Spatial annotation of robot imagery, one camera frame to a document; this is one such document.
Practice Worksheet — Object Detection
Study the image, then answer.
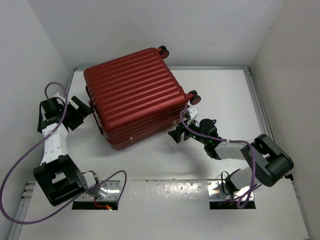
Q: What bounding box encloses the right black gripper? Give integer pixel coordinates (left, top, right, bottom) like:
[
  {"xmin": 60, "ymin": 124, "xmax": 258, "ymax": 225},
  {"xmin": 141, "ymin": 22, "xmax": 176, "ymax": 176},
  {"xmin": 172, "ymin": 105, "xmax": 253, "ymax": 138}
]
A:
[{"xmin": 168, "ymin": 116, "xmax": 208, "ymax": 146}]

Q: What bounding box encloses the red suitcase blue lining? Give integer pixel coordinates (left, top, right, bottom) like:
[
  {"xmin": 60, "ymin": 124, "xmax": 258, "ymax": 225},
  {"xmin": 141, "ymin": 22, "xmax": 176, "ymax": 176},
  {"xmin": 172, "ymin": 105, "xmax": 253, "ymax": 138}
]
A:
[{"xmin": 83, "ymin": 45, "xmax": 201, "ymax": 151}]

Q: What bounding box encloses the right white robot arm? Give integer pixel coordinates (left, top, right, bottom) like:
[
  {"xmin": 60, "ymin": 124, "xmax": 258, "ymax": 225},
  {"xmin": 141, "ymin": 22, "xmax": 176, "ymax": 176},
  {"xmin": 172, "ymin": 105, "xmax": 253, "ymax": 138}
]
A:
[{"xmin": 168, "ymin": 118, "xmax": 294, "ymax": 196}]

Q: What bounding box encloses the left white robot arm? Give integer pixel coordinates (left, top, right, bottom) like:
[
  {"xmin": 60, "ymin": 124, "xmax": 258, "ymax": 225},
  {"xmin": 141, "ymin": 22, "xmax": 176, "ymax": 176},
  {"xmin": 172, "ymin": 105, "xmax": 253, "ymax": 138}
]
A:
[{"xmin": 33, "ymin": 95, "xmax": 100, "ymax": 206}]

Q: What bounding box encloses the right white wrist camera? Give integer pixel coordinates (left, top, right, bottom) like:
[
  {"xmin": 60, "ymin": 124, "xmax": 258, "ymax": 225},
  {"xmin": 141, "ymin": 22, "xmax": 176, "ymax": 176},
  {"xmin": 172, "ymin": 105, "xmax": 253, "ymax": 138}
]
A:
[{"xmin": 184, "ymin": 106, "xmax": 199, "ymax": 126}]

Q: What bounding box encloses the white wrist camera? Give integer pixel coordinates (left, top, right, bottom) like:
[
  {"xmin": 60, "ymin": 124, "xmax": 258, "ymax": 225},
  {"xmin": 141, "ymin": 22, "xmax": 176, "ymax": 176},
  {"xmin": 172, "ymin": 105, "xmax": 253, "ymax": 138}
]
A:
[
  {"xmin": 53, "ymin": 92, "xmax": 66, "ymax": 104},
  {"xmin": 184, "ymin": 106, "xmax": 199, "ymax": 126}
]

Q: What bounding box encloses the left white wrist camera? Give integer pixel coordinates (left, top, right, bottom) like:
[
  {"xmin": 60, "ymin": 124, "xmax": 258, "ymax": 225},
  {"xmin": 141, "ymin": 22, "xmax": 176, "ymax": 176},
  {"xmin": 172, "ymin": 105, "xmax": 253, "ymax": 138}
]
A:
[{"xmin": 53, "ymin": 92, "xmax": 66, "ymax": 104}]

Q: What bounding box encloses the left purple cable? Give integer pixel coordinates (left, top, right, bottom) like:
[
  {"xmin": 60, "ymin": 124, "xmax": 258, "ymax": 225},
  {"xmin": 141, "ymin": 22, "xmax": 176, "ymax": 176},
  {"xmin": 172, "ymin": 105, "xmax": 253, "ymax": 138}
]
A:
[{"xmin": 0, "ymin": 82, "xmax": 127, "ymax": 225}]

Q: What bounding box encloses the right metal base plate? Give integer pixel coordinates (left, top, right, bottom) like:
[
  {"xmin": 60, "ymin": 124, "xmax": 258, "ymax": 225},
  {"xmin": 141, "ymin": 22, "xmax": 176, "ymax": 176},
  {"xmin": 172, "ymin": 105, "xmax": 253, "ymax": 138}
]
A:
[{"xmin": 207, "ymin": 180, "xmax": 249, "ymax": 202}]

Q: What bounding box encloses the metal base plate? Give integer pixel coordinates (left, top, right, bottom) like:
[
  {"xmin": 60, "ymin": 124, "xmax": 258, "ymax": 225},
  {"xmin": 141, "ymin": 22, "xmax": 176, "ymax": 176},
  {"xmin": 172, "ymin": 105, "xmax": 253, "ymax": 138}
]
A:
[
  {"xmin": 207, "ymin": 180, "xmax": 249, "ymax": 202},
  {"xmin": 75, "ymin": 180, "xmax": 121, "ymax": 202}
]

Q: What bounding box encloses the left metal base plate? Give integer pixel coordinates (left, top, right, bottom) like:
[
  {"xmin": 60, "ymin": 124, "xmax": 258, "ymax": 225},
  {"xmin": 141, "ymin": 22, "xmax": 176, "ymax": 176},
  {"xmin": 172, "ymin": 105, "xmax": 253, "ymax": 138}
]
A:
[{"xmin": 75, "ymin": 180, "xmax": 121, "ymax": 202}]

